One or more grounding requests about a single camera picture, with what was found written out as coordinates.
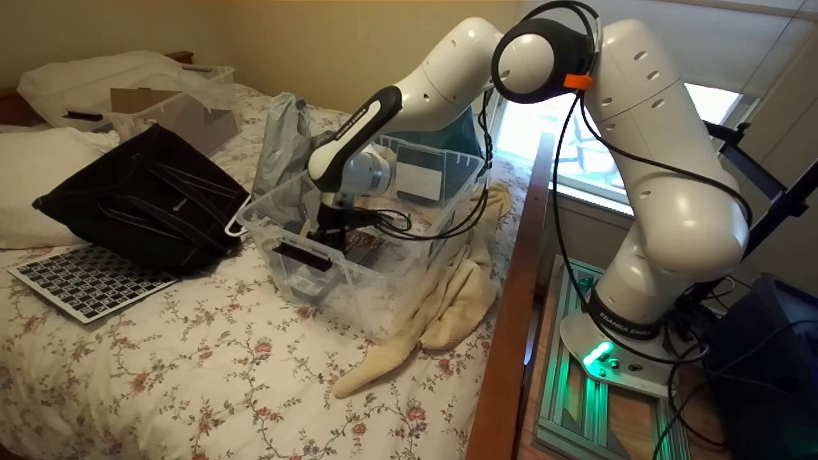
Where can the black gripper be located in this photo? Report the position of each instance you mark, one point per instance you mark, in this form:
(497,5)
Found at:
(337,213)

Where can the black camera stand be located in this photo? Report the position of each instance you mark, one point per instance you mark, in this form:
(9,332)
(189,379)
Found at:
(795,198)

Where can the clear plastic container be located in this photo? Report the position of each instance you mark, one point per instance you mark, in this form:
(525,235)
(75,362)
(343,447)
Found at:
(375,282)

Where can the black fabric bag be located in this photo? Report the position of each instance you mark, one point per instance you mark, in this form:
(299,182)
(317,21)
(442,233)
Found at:
(143,205)

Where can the cream cloth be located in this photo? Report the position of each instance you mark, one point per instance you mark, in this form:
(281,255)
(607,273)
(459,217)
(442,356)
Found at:
(450,306)

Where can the bright window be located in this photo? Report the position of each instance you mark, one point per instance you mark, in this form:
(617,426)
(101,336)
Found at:
(525,136)

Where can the grey-blue plastic bag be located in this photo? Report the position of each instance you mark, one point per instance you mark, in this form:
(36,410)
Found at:
(281,140)

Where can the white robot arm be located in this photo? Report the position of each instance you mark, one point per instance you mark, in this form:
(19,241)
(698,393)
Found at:
(672,195)

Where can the teal wooden pallet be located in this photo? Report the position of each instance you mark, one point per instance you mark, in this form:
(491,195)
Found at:
(564,410)

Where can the white label sticker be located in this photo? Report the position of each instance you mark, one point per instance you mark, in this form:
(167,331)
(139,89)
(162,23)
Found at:
(419,180)

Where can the white plastic bag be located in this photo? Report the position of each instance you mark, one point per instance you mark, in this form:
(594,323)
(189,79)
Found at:
(86,79)

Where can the wooden bed frame rail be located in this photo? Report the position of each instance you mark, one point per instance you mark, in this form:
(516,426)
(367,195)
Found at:
(513,339)

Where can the checkerboard calibration board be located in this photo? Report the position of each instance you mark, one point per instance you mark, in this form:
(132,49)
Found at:
(86,282)

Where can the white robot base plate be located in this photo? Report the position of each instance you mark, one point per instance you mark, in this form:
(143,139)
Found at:
(630,371)

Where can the white pillow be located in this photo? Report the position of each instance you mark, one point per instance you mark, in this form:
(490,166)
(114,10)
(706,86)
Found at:
(33,168)

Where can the floral bed sheet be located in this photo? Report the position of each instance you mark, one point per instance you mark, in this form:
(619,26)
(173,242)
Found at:
(212,366)

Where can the open cardboard box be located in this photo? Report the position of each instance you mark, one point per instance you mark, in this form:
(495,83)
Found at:
(187,117)

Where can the dark blue fabric object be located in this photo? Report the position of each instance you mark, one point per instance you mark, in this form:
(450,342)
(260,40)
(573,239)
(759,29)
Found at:
(767,374)

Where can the small black object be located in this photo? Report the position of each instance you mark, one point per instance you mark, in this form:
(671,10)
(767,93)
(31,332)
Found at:
(86,113)

